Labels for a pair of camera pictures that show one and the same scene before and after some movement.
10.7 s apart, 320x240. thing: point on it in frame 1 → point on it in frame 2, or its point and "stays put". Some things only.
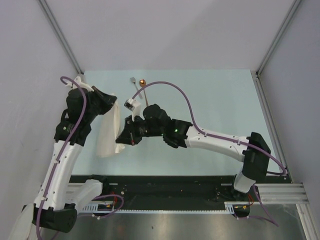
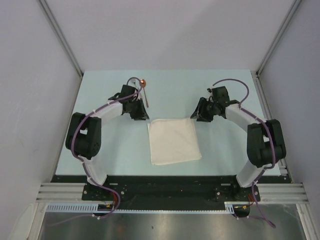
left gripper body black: (101, 105) → (136, 110)
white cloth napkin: (108, 131) → (173, 140)
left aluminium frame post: (59, 32) stays put
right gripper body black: (138, 130) → (207, 109)
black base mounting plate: (195, 192) stays put
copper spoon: (142, 83) stays put
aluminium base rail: (282, 193) stays put
